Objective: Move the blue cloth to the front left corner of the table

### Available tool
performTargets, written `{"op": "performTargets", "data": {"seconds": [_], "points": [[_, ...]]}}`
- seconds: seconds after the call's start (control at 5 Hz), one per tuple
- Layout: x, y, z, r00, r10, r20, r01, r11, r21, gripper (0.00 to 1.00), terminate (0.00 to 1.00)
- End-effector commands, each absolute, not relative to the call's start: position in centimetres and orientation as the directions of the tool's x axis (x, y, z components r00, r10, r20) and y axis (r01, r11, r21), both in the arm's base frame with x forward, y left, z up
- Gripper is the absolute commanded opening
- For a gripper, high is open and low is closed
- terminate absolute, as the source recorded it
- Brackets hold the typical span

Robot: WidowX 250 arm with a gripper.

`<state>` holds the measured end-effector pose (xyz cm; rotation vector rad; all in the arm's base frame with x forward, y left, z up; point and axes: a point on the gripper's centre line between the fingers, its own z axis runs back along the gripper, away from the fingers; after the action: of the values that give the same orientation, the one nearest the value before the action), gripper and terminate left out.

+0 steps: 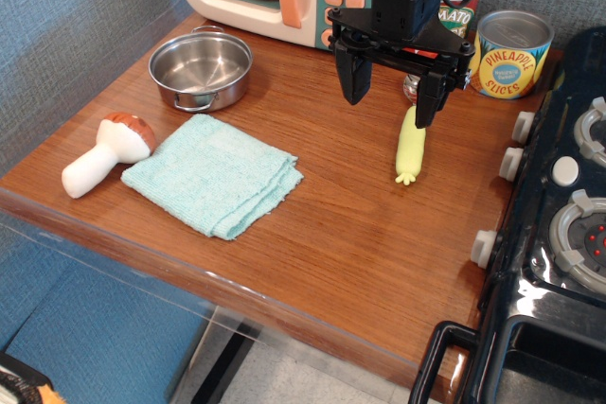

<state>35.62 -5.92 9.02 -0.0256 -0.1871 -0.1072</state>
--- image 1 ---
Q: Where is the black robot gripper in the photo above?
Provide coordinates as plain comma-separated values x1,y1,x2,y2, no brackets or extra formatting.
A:
328,0,474,129

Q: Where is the light teal cloth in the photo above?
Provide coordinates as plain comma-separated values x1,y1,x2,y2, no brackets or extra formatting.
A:
121,114,303,240

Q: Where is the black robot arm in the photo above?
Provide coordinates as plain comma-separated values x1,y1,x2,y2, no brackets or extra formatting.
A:
329,0,475,128

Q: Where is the tomato sauce can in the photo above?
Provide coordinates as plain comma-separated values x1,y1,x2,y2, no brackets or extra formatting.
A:
438,0,479,38

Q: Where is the pineapple slices can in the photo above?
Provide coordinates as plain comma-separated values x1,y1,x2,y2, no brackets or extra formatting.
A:
470,10,554,100

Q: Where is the small steel pot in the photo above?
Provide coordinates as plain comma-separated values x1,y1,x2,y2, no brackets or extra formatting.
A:
148,26,253,114

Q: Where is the plush brown white mushroom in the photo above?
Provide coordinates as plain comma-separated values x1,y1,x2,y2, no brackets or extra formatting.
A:
62,112,157,199

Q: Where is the black toy stove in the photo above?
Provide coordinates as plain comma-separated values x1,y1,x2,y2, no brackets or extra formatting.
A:
410,26,605,403

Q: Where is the orange black object bottom left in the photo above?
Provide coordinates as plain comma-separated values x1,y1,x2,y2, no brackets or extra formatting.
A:
1,352,66,404

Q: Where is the spoon with yellow-green handle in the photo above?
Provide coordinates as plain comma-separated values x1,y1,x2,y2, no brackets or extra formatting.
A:
395,75,426,185

